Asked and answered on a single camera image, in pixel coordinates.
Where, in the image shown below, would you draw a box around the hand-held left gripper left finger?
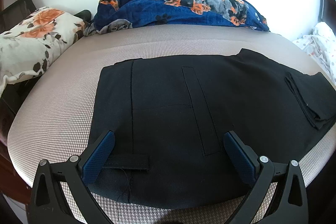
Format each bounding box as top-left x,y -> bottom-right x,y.
30,130 -> 116,224

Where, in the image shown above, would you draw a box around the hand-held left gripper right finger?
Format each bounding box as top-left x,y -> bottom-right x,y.
223,131 -> 308,224

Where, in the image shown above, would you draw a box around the black pants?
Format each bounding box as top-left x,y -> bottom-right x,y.
88,48 -> 336,210

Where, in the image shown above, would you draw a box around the bed with houndstooth sheet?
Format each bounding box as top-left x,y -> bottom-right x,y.
7,23 -> 332,224

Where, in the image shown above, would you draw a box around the white floral pillow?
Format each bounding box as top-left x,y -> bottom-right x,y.
0,6 -> 86,94

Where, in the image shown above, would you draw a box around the white dotted cloth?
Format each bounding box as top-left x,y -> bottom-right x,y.
292,22 -> 336,79

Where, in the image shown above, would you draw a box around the dark object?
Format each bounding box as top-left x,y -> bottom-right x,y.
73,10 -> 92,24

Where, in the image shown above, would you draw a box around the blue dog-print blanket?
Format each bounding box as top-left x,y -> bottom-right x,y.
84,0 -> 270,36

